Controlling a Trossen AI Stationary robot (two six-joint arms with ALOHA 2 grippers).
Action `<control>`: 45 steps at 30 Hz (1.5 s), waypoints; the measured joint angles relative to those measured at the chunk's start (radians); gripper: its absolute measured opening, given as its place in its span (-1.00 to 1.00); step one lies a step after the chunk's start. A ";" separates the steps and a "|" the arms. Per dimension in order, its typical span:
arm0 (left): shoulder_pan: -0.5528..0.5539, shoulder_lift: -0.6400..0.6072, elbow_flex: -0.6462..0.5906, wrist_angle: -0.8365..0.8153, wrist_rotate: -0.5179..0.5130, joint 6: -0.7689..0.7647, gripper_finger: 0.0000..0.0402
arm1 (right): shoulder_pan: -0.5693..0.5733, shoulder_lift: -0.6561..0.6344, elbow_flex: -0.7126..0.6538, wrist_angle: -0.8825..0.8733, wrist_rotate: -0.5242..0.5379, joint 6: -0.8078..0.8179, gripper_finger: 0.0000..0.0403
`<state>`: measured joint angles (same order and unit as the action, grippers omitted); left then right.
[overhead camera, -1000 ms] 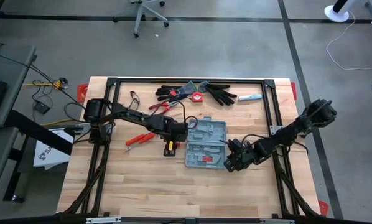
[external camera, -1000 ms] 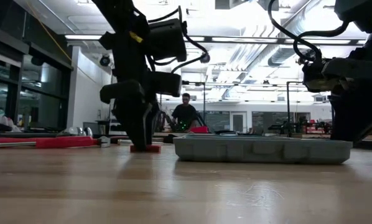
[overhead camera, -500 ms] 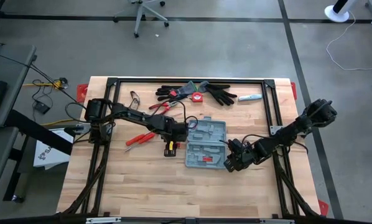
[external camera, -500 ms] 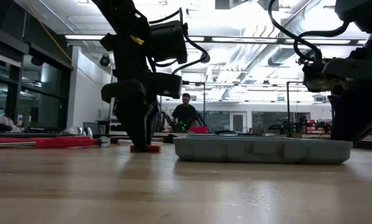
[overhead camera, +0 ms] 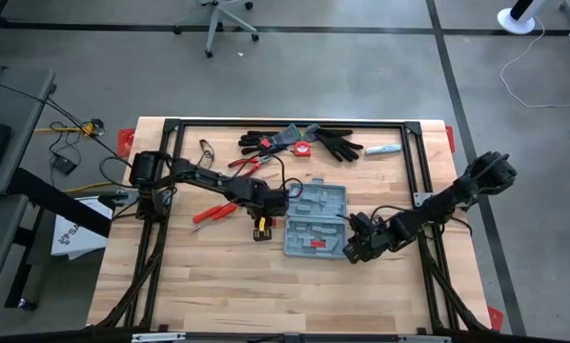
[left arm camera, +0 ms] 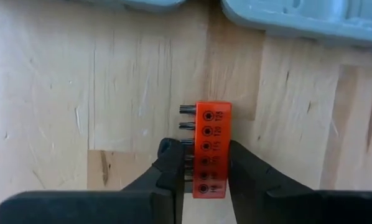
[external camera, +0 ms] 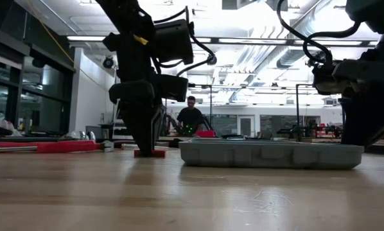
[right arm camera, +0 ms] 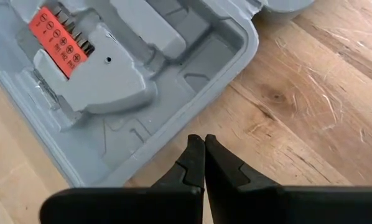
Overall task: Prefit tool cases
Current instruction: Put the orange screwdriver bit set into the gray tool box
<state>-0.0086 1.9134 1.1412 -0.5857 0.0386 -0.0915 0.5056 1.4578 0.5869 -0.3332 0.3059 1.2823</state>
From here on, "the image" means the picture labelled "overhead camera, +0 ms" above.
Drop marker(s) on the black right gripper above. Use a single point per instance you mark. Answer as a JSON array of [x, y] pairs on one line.
[[385, 233]]

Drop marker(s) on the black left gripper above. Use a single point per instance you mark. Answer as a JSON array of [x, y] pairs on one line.
[[273, 202]]

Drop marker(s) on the grey plastic tool case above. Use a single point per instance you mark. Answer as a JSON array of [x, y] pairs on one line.
[[313, 209]]

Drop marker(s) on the black glove with red label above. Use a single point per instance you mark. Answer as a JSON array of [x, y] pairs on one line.
[[256, 140]]

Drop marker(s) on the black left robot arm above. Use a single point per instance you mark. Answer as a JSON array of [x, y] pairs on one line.
[[204, 178]]

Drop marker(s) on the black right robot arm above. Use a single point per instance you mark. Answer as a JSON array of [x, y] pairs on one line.
[[437, 205]]

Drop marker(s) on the small red bit holder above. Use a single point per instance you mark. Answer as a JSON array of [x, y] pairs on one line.
[[318, 244]]

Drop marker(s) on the red tape measure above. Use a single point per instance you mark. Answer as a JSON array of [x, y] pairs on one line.
[[301, 148]]

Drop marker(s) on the clear safety glasses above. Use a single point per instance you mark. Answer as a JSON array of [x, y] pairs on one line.
[[208, 148]]

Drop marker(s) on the plain black work glove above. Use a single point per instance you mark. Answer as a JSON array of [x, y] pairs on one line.
[[335, 143]]

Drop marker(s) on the white printed box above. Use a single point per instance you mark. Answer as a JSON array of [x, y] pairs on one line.
[[75, 238]]

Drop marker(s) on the black diagonal bar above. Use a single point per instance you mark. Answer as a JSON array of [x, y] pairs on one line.
[[61, 205]]

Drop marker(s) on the black power adapter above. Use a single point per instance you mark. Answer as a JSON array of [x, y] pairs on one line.
[[63, 165]]

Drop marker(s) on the grey office chair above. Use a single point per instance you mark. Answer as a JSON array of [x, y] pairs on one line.
[[213, 28]]

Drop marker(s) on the black desk leg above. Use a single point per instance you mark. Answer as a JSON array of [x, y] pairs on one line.
[[23, 271]]

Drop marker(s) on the white-based tower fan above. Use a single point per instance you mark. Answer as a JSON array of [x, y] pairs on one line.
[[514, 23]]

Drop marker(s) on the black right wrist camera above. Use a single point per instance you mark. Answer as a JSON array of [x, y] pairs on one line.
[[360, 223]]

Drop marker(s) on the silver metal bracket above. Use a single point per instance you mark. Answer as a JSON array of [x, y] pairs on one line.
[[156, 337], [423, 339]]

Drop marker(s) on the black aluminium table frame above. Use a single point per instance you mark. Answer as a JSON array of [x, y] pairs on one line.
[[371, 125]]

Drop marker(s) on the red corner bracket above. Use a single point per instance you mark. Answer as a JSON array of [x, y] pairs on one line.
[[494, 318], [125, 140], [450, 138]]

